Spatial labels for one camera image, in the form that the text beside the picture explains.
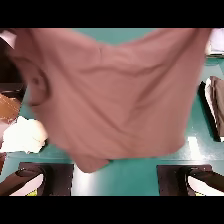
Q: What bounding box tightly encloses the pink T-shirt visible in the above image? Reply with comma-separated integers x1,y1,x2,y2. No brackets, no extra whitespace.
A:
6,27,213,174

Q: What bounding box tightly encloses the black folded garment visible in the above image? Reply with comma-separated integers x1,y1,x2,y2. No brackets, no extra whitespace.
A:
198,80,223,143

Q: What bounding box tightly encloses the brown garment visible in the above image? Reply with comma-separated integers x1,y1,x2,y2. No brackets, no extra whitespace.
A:
0,92,23,125

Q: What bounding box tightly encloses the grey-brown folded garment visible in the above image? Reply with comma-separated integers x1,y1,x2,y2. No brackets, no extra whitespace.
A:
209,75,224,138

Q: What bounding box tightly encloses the white folded garment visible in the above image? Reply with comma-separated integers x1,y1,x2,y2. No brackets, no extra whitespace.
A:
204,27,224,58

